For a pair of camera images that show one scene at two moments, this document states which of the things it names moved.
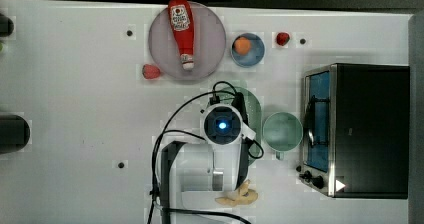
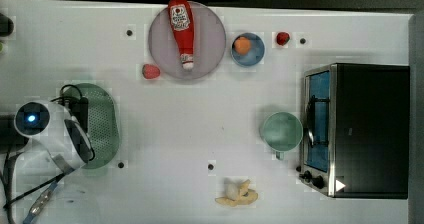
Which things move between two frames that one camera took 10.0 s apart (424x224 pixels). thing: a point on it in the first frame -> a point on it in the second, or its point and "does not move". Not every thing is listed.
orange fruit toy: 242,45 does not move
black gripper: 243,175 -> 78,107
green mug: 283,131 does not move
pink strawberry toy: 150,72 does not move
